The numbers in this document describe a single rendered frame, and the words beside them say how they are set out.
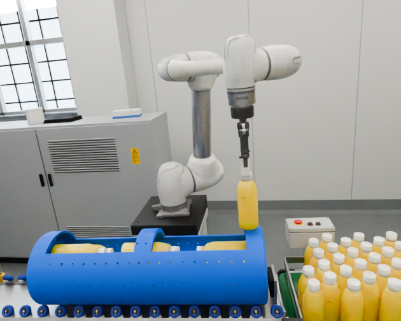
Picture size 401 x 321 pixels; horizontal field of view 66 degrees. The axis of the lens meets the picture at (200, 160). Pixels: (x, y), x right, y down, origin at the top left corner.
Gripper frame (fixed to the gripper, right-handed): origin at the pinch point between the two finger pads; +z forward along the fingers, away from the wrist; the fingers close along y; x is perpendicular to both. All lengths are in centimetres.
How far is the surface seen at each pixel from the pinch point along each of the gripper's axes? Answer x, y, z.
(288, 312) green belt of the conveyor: 13, 4, 60
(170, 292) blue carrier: -29, 15, 40
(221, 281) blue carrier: -10.7, 14.5, 36.3
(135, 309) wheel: -44, 11, 51
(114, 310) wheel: -53, 12, 51
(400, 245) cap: 57, -7, 39
